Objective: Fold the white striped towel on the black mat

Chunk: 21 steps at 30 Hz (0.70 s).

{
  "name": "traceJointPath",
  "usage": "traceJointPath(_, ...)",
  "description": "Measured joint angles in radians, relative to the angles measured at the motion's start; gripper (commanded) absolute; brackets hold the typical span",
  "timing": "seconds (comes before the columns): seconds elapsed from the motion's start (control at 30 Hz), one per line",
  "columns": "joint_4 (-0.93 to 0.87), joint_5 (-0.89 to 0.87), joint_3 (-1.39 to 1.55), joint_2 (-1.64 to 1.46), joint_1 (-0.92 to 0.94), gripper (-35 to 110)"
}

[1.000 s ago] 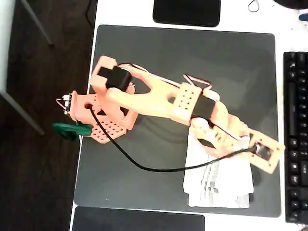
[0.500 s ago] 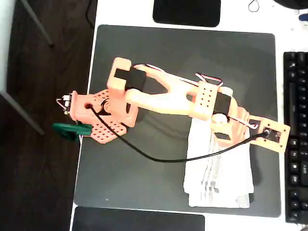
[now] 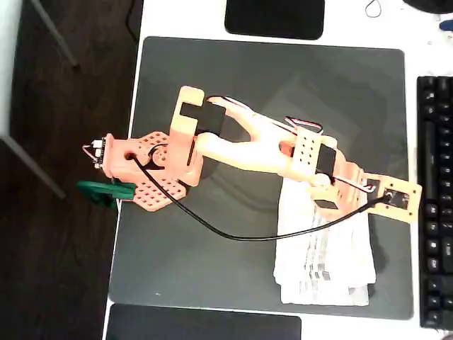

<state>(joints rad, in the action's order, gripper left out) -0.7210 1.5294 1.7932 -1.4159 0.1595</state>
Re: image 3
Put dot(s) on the black mouse pad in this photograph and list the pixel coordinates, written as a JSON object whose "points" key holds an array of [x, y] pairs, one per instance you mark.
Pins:
{"points": [[274, 17]]}

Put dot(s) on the white striped towel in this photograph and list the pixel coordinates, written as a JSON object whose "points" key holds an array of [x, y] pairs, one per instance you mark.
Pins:
{"points": [[318, 269]]}

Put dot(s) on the black keyboard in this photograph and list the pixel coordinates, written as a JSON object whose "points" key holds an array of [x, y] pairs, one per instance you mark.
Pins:
{"points": [[437, 141]]}

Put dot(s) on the large dark grey mat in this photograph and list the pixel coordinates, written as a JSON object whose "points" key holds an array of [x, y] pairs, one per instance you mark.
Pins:
{"points": [[212, 63]]}

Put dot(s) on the black rectangular pad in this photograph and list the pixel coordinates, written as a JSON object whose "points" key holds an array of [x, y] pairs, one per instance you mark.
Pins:
{"points": [[201, 324]]}

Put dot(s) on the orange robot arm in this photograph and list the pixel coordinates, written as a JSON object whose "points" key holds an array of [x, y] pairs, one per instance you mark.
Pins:
{"points": [[247, 152]]}

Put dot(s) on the dark rounded object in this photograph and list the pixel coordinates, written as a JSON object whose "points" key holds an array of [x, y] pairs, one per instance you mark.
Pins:
{"points": [[428, 4]]}

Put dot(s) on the tan gripper camera mount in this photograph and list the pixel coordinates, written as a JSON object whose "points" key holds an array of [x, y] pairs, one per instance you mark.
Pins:
{"points": [[410, 209]]}

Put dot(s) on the grey metal leg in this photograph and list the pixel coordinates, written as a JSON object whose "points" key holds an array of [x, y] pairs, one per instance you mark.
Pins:
{"points": [[56, 35]]}

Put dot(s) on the green table clamp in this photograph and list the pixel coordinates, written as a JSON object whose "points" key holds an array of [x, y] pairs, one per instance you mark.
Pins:
{"points": [[92, 189]]}

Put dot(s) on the blue small object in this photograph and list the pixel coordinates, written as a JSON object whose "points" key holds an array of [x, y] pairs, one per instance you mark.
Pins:
{"points": [[446, 25]]}

